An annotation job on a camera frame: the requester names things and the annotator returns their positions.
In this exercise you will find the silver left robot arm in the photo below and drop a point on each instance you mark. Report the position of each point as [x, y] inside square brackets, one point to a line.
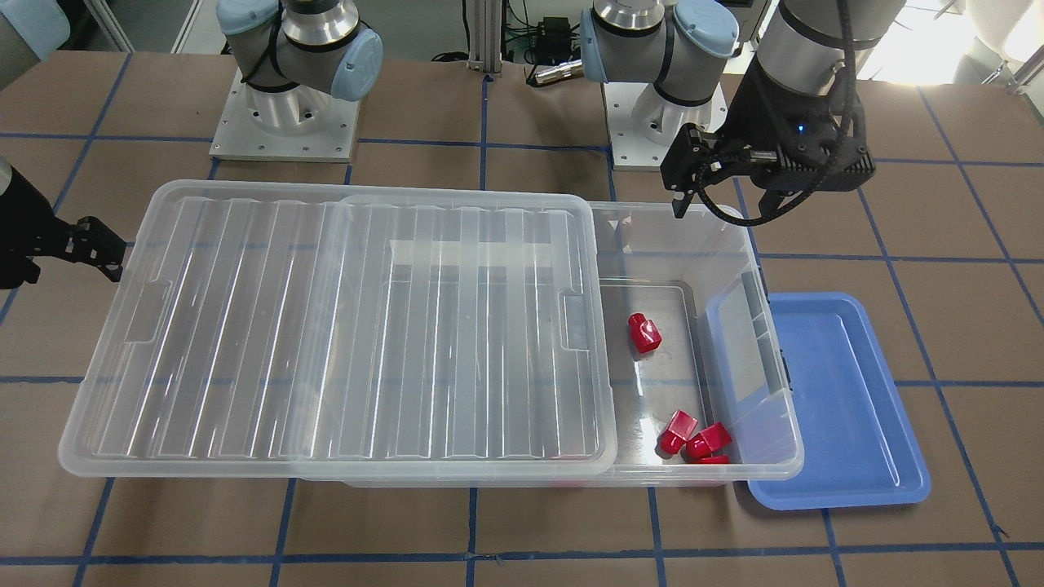
[682, 47]

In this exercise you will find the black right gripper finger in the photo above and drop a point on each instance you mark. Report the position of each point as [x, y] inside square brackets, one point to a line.
[90, 241]

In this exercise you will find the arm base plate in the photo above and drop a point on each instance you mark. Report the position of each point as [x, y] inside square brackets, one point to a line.
[298, 125]
[642, 125]

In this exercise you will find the red block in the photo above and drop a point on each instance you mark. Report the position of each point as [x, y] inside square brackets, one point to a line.
[678, 430]
[708, 442]
[644, 333]
[712, 460]

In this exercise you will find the clear plastic box lid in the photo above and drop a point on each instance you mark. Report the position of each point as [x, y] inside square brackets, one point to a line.
[194, 372]

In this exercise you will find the blue plastic tray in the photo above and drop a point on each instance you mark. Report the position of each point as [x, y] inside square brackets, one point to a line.
[860, 448]

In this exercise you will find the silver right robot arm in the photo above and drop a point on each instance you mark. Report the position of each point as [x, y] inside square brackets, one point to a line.
[288, 49]

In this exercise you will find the clear plastic storage box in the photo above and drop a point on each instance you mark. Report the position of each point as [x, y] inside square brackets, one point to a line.
[701, 342]

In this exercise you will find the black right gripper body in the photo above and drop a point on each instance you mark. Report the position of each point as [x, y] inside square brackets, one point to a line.
[24, 222]

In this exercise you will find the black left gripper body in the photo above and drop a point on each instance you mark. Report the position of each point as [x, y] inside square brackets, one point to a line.
[764, 112]

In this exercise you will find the black power adapter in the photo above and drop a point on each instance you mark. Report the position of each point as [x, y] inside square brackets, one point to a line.
[554, 37]

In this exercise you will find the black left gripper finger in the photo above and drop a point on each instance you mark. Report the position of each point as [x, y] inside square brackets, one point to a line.
[685, 167]

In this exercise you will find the silver metal cylinder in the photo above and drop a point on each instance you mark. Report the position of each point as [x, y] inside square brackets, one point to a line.
[557, 73]

